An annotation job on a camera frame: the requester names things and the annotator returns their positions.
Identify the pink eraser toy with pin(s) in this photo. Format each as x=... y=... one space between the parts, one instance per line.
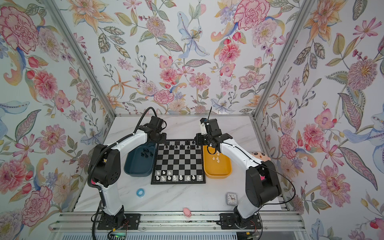
x=187 y=212

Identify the pink plush doll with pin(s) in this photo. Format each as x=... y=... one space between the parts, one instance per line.
x=260 y=157

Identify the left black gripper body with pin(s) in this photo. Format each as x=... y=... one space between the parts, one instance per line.
x=160 y=138

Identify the black white chessboard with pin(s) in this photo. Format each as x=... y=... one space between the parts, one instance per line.
x=183 y=162

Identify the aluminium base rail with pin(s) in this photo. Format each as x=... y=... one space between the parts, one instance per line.
x=177 y=222

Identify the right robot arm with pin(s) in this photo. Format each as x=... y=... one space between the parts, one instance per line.
x=261 y=178

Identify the small white clock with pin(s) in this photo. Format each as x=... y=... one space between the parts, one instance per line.
x=231 y=199

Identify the teal plastic tray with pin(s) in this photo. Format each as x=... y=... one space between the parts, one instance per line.
x=140 y=161

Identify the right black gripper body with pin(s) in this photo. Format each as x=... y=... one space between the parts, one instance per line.
x=204 y=139

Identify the yellow plastic tray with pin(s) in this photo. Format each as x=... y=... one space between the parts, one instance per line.
x=216 y=164

